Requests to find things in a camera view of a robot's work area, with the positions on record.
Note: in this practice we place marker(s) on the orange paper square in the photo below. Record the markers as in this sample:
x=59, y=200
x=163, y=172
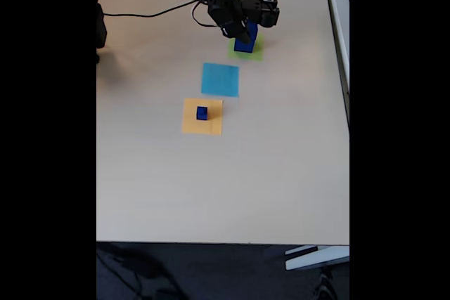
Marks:
x=191, y=126

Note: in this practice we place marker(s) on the white desk with dark edge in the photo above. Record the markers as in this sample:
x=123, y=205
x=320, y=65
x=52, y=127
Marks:
x=339, y=15

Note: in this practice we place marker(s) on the large blue cube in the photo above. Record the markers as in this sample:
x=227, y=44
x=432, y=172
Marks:
x=244, y=46

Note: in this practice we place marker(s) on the green paper square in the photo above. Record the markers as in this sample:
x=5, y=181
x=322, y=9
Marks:
x=259, y=48

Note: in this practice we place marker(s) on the medium blue cube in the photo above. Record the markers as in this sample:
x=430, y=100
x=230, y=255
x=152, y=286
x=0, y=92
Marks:
x=253, y=31

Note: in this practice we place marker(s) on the small blue cube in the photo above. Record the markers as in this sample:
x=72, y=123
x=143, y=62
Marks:
x=202, y=115

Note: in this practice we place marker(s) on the light blue paper square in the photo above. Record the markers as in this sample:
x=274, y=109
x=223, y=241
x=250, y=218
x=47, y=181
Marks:
x=219, y=80

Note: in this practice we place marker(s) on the tiny blue cube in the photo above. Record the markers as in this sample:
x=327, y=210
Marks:
x=201, y=109

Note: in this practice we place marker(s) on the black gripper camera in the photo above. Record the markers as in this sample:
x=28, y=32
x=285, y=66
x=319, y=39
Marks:
x=269, y=4

